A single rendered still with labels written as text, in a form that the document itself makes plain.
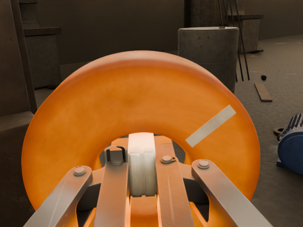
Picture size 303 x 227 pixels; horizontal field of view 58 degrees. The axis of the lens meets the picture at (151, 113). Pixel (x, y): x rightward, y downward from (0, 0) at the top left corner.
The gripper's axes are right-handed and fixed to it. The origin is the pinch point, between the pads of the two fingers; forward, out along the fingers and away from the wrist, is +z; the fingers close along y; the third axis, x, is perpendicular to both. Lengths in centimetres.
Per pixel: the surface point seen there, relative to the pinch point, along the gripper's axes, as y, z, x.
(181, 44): 39, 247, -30
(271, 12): 530, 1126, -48
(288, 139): 88, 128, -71
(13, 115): -19.0, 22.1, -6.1
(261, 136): 101, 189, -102
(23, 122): -16.2, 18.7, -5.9
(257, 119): 114, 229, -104
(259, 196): 66, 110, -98
